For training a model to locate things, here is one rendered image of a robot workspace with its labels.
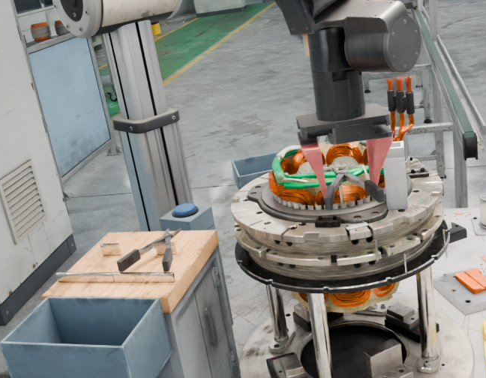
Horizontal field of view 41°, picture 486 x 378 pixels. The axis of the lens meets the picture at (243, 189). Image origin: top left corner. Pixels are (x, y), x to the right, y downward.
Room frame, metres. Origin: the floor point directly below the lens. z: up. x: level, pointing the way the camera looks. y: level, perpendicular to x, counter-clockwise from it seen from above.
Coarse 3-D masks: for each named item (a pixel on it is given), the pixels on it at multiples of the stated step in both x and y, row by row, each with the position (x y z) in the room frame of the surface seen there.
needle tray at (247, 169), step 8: (232, 160) 1.25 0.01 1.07; (240, 160) 1.25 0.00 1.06; (248, 160) 1.25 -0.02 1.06; (256, 160) 1.25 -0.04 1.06; (264, 160) 1.25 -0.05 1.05; (272, 160) 1.25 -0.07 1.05; (232, 168) 1.24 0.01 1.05; (240, 168) 1.25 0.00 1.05; (248, 168) 1.25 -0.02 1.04; (256, 168) 1.25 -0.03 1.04; (264, 168) 1.25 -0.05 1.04; (240, 176) 1.14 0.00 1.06; (248, 176) 1.15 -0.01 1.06; (256, 176) 1.15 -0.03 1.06; (240, 184) 1.14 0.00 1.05
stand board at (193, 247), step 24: (120, 240) 0.94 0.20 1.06; (144, 240) 0.92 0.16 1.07; (192, 240) 0.89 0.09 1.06; (216, 240) 0.91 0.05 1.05; (96, 264) 0.86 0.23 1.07; (144, 264) 0.84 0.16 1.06; (192, 264) 0.81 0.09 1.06; (72, 288) 0.80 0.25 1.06; (96, 288) 0.79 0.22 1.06; (120, 288) 0.77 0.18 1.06; (144, 288) 0.76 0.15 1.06; (168, 288) 0.75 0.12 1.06; (168, 312) 0.73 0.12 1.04
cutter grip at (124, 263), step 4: (132, 252) 0.82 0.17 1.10; (136, 252) 0.82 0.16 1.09; (124, 256) 0.81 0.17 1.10; (128, 256) 0.81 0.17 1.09; (132, 256) 0.81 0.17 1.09; (136, 256) 0.82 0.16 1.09; (120, 260) 0.80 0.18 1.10; (124, 260) 0.80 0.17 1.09; (128, 260) 0.80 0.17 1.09; (132, 260) 0.81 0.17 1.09; (136, 260) 0.82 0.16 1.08; (120, 264) 0.79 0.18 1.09; (124, 264) 0.80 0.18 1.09; (128, 264) 0.80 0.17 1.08; (132, 264) 0.81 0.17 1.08; (120, 268) 0.79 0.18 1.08; (124, 268) 0.80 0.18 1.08
